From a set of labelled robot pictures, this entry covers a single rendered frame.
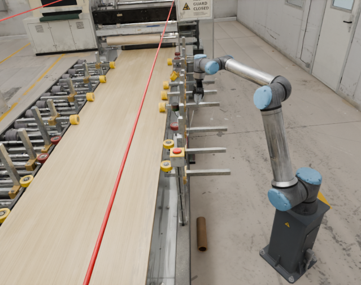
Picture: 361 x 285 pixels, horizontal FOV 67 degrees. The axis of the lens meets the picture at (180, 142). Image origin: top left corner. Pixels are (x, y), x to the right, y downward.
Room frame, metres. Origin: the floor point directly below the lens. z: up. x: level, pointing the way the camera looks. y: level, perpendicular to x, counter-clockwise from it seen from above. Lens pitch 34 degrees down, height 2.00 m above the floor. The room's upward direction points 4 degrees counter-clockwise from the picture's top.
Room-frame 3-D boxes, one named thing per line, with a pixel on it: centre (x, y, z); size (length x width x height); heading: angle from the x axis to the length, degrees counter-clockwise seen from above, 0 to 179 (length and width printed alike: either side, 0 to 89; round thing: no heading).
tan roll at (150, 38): (4.22, 0.36, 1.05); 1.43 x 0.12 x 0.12; 86
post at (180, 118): (1.58, -0.01, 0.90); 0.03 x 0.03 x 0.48; 86
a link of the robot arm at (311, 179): (1.22, -0.76, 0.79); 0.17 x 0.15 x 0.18; 117
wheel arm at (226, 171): (1.37, -0.10, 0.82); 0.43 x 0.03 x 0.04; 86
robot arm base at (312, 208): (1.23, -0.77, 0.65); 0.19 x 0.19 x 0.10
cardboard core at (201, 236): (1.48, -0.12, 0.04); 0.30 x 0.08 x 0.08; 176
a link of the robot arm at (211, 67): (1.88, -0.25, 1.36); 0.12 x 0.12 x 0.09; 27
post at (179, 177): (1.07, 0.02, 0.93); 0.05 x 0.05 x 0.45; 86
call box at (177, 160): (1.08, 0.02, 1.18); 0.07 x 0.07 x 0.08; 86
